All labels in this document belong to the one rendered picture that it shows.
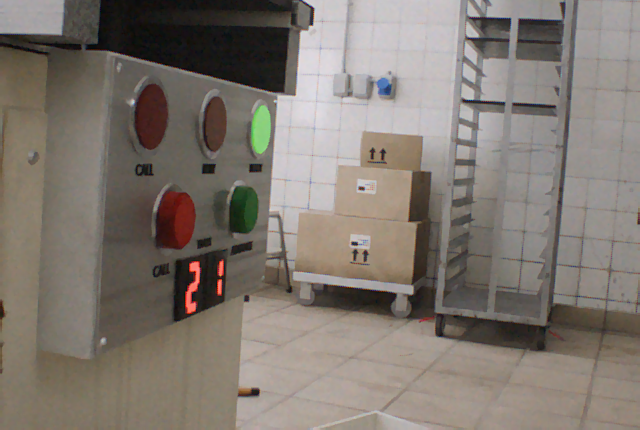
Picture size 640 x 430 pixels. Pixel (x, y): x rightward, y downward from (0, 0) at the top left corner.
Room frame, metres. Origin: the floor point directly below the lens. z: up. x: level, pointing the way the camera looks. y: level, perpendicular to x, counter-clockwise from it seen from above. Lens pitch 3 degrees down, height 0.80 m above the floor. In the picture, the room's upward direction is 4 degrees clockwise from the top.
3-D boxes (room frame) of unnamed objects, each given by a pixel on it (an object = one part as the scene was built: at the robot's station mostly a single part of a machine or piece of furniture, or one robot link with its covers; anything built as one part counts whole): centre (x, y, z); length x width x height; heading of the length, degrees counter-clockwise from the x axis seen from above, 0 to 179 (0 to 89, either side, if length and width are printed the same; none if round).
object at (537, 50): (3.79, -0.87, 1.32); 0.60 x 0.40 x 0.01; 162
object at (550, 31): (3.79, -0.87, 1.41); 0.60 x 0.40 x 0.01; 162
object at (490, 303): (3.80, -0.87, 0.93); 0.64 x 0.51 x 1.78; 162
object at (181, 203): (0.43, 0.08, 0.76); 0.03 x 0.02 x 0.03; 165
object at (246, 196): (0.52, 0.05, 0.76); 0.03 x 0.02 x 0.03; 165
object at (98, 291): (0.48, 0.08, 0.77); 0.24 x 0.04 x 0.14; 165
